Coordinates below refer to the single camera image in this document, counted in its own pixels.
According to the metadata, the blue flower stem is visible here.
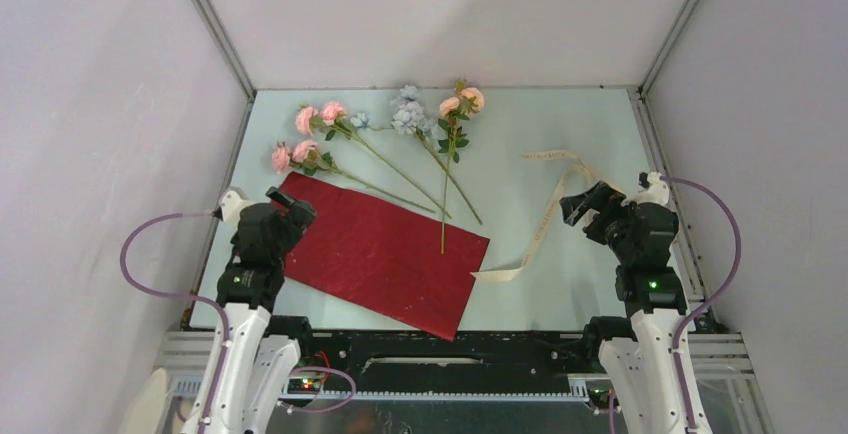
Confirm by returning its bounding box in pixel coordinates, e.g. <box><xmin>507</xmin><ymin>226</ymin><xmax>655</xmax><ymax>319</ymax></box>
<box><xmin>391</xmin><ymin>86</ymin><xmax>483</xmax><ymax>225</ymax></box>

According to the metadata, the pink rose stem with blue bud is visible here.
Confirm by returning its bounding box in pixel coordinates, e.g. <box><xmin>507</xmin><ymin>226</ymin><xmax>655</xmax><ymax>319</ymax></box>
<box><xmin>296</xmin><ymin>101</ymin><xmax>452</xmax><ymax>219</ymax></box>

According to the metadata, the circuit board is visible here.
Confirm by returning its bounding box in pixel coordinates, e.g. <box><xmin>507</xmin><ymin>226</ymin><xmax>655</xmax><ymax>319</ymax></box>
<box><xmin>285</xmin><ymin>377</ymin><xmax>323</xmax><ymax>396</ymax></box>
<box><xmin>585</xmin><ymin>388</ymin><xmax>618</xmax><ymax>414</ymax></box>

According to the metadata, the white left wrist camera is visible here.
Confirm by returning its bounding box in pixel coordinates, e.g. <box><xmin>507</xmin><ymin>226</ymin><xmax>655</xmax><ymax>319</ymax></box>
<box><xmin>212</xmin><ymin>186</ymin><xmax>255</xmax><ymax>226</ymax></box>

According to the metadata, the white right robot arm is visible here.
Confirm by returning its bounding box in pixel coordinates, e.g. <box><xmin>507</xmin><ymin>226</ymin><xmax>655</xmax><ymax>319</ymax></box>
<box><xmin>559</xmin><ymin>182</ymin><xmax>712</xmax><ymax>433</ymax></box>

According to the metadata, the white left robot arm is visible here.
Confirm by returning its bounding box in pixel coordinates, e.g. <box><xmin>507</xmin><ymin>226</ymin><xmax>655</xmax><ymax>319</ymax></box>
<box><xmin>180</xmin><ymin>187</ymin><xmax>316</xmax><ymax>433</ymax></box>

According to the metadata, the peach rose stem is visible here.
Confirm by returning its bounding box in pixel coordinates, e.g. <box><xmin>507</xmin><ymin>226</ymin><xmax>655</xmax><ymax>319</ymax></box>
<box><xmin>437</xmin><ymin>79</ymin><xmax>485</xmax><ymax>254</ymax></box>

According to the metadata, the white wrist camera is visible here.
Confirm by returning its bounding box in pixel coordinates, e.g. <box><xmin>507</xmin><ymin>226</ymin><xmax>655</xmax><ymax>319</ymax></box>
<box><xmin>212</xmin><ymin>186</ymin><xmax>255</xmax><ymax>226</ymax></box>
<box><xmin>634</xmin><ymin>172</ymin><xmax>671</xmax><ymax>207</ymax></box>

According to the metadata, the left circuit board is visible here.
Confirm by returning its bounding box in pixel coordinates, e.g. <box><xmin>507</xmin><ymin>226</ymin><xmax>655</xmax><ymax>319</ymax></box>
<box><xmin>285</xmin><ymin>377</ymin><xmax>323</xmax><ymax>396</ymax></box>

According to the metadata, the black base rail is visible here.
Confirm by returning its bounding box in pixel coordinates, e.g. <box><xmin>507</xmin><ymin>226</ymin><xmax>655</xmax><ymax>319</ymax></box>
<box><xmin>305</xmin><ymin>330</ymin><xmax>606</xmax><ymax>397</ymax></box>

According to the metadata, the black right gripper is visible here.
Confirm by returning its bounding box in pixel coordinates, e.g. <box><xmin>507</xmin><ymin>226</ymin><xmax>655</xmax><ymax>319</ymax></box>
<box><xmin>560</xmin><ymin>181</ymin><xmax>636</xmax><ymax>264</ymax></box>

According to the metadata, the red wrapping paper sheet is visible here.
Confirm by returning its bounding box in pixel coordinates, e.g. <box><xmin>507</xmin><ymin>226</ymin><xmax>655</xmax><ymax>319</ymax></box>
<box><xmin>280</xmin><ymin>173</ymin><xmax>490</xmax><ymax>341</ymax></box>

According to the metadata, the cream ribbon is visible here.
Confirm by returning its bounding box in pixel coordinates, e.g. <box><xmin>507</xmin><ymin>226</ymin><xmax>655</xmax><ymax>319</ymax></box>
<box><xmin>471</xmin><ymin>149</ymin><xmax>622</xmax><ymax>283</ymax></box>

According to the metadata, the right circuit board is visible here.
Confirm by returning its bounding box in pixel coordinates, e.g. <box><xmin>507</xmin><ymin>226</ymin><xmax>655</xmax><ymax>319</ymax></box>
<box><xmin>585</xmin><ymin>388</ymin><xmax>618</xmax><ymax>414</ymax></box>

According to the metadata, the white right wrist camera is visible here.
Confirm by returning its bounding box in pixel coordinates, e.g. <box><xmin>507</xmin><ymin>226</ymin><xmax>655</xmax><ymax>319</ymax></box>
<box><xmin>634</xmin><ymin>172</ymin><xmax>671</xmax><ymax>207</ymax></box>

